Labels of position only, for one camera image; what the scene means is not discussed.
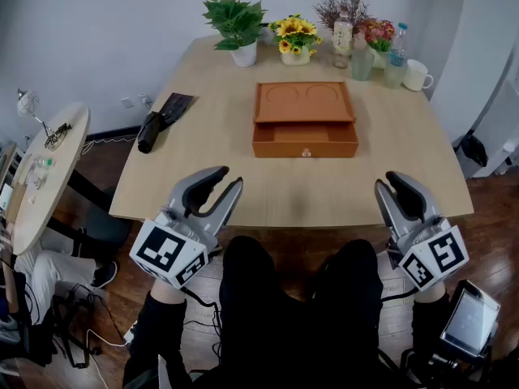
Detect round wooden side table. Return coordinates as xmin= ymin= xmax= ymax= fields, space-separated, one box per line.
xmin=10 ymin=102 xmax=91 ymax=257

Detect clear drinking glass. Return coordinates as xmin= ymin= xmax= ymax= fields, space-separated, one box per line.
xmin=383 ymin=61 xmax=408 ymax=89

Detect person's leg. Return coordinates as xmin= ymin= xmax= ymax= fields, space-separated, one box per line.
xmin=15 ymin=249 xmax=98 ymax=324
xmin=190 ymin=235 xmax=309 ymax=389
xmin=307 ymin=239 xmax=406 ymax=389

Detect black cable bundle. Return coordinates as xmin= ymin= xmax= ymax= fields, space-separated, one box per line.
xmin=52 ymin=284 xmax=122 ymax=370

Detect person's left forearm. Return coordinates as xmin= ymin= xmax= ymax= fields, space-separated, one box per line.
xmin=122 ymin=278 xmax=191 ymax=389

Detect person's left leg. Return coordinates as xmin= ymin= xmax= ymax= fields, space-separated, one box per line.
xmin=190 ymin=235 xmax=309 ymax=389

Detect green potted plant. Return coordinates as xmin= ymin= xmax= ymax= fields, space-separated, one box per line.
xmin=201 ymin=0 xmax=268 ymax=68

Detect black folded umbrella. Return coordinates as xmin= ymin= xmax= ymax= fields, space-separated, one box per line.
xmin=136 ymin=110 xmax=168 ymax=155

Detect person's right forearm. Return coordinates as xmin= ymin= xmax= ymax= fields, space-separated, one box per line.
xmin=411 ymin=281 xmax=453 ymax=366

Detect potted red flowers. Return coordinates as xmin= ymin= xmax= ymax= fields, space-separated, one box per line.
xmin=356 ymin=17 xmax=397 ymax=71

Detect clear glass vase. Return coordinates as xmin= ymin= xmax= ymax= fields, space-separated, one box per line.
xmin=350 ymin=33 xmax=376 ymax=82

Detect water bottle blue cap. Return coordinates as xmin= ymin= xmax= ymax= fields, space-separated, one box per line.
xmin=388 ymin=22 xmax=409 ymax=68

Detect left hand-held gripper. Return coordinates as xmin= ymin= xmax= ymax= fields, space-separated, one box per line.
xmin=129 ymin=165 xmax=244 ymax=291

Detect tablet screen on stand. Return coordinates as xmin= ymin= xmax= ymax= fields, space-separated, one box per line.
xmin=440 ymin=280 xmax=502 ymax=360

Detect potted sunflowers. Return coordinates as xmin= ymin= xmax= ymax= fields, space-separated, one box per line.
xmin=267 ymin=13 xmax=324 ymax=66

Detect white mug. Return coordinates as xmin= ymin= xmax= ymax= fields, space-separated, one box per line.
xmin=402 ymin=58 xmax=435 ymax=93

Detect bin with black bag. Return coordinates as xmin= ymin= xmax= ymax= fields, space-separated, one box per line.
xmin=453 ymin=130 xmax=490 ymax=178

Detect tea bottle white cap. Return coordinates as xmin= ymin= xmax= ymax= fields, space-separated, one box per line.
xmin=332 ymin=10 xmax=354 ymax=70

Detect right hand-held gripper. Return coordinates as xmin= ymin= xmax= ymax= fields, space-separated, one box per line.
xmin=374 ymin=170 xmax=470 ymax=293

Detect orange wooden drawer box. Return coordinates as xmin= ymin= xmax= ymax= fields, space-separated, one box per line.
xmin=251 ymin=81 xmax=360 ymax=160

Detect dark grey stool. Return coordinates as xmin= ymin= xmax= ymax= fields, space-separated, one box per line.
xmin=83 ymin=187 xmax=133 ymax=255

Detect dried purple flowers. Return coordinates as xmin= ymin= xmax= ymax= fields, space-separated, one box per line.
xmin=311 ymin=0 xmax=371 ymax=32

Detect person's right leg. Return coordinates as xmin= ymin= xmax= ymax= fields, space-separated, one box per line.
xmin=307 ymin=239 xmax=406 ymax=389

